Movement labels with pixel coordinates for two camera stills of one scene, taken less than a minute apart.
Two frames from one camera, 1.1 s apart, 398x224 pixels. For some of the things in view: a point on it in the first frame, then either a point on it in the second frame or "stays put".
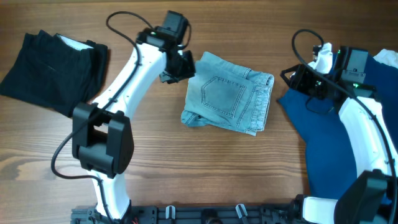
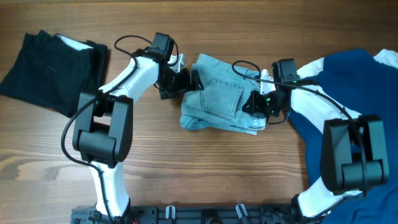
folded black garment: [56, 74] stays put
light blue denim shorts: [223, 94] stays put
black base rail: [195, 214] stays put
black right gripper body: [305, 80] → [257, 103]
